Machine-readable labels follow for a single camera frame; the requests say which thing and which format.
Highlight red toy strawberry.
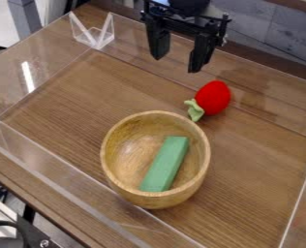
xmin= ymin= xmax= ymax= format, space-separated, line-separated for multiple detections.
xmin=184 ymin=80 xmax=231 ymax=122

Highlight black device at corner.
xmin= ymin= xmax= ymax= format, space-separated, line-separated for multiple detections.
xmin=0 ymin=221 xmax=63 ymax=248

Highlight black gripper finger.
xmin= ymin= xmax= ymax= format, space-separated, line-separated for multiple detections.
xmin=188 ymin=33 xmax=216 ymax=73
xmin=145 ymin=22 xmax=171 ymax=60

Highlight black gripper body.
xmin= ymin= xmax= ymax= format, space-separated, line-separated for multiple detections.
xmin=144 ymin=0 xmax=232 ymax=47

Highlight clear acrylic corner bracket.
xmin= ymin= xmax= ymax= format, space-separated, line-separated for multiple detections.
xmin=68 ymin=12 xmax=113 ymax=50

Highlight brown wooden bowl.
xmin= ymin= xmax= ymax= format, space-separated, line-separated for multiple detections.
xmin=100 ymin=110 xmax=211 ymax=209

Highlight green rectangular stick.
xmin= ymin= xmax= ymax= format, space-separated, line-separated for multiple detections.
xmin=139 ymin=136 xmax=189 ymax=192

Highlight clear acrylic front wall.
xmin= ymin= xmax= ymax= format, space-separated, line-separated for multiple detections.
xmin=0 ymin=122 xmax=204 ymax=248

